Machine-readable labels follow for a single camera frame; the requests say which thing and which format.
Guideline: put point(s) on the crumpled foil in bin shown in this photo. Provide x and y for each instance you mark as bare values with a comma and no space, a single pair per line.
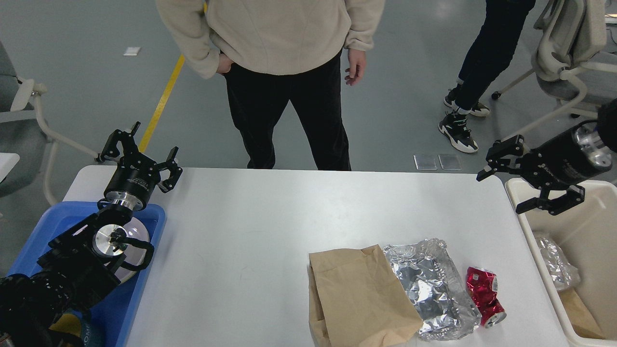
562,273

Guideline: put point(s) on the person in black trousers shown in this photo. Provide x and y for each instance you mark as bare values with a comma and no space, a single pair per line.
274,53

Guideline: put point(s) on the blue plastic tray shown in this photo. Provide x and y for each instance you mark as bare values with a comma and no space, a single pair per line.
113,316

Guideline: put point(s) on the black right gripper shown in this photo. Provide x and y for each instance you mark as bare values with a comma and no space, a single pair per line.
575,155

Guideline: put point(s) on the white plastic bin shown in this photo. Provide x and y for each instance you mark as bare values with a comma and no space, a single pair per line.
587,233

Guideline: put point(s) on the crushed red can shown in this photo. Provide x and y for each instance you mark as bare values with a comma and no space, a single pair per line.
483,287

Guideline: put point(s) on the aluminium foil tray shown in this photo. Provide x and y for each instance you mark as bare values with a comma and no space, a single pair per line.
434,286

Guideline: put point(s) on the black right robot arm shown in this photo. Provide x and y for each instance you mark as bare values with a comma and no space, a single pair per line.
608,131

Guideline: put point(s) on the brown paper in bin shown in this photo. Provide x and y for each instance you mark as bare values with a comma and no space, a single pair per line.
581,319

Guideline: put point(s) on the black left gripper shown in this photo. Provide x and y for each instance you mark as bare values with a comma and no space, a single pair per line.
136,175

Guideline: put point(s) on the white grey office chair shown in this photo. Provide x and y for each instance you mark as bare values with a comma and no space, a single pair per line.
570,63

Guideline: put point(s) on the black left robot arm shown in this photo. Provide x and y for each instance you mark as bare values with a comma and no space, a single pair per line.
79,269

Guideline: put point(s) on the pink plate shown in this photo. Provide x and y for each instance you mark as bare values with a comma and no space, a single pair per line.
135,229

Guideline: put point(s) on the grey chair at left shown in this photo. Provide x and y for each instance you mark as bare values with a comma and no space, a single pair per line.
25,131

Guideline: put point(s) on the brown paper bag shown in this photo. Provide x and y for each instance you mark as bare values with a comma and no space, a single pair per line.
355,300

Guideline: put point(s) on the white table at left edge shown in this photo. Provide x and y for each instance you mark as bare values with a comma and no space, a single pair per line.
8,161

